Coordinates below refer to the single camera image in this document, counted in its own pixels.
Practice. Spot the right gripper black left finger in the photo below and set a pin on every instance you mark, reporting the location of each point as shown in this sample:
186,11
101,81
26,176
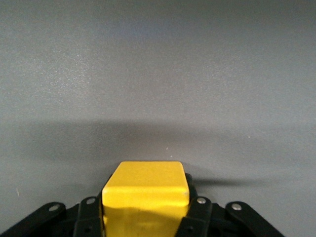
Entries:
86,217

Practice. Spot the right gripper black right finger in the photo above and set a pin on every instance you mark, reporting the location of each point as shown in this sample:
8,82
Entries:
200,217

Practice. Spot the yellow wooden block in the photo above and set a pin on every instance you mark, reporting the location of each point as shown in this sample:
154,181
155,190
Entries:
145,187

